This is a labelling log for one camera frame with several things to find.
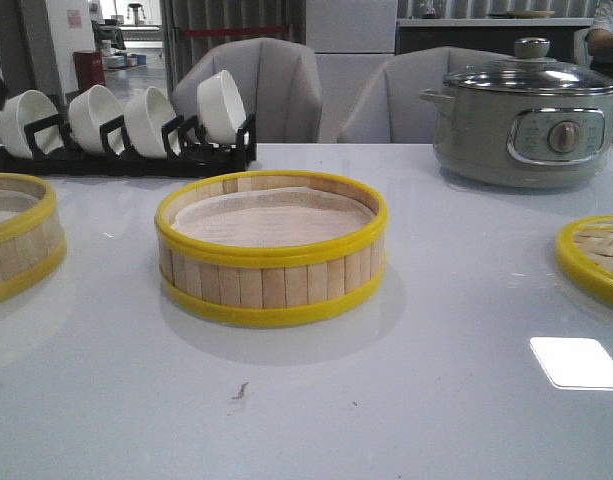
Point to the bamboo steamer tier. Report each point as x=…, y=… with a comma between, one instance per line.
x=275, y=286
x=33, y=243

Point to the woven bamboo steamer lid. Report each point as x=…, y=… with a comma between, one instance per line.
x=584, y=253

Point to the white liner cloth centre tier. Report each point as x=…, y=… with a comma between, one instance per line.
x=279, y=217

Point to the white liner cloth tier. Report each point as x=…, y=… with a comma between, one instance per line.
x=13, y=203
x=279, y=217

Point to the black bowl rack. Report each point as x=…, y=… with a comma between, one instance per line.
x=187, y=152

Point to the white bowl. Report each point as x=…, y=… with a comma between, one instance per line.
x=221, y=108
x=19, y=111
x=87, y=112
x=145, y=114

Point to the grey chair left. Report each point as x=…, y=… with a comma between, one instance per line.
x=278, y=82

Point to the white cabinet column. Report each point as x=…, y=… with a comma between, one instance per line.
x=349, y=39

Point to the red barrier belt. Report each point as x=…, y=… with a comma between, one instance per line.
x=242, y=31

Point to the grey electric cooking pot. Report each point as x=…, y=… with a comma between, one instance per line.
x=521, y=140

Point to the dark counter with white top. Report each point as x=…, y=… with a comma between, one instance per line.
x=495, y=35

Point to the red bin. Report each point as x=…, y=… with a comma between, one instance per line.
x=89, y=69

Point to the glass pot lid with knob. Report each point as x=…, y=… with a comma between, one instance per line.
x=531, y=71

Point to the white bowl far left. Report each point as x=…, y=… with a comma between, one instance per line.
x=19, y=111

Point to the shallow plate on counter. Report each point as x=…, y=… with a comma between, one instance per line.
x=521, y=14

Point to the seated person at right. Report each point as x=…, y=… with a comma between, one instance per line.
x=599, y=38

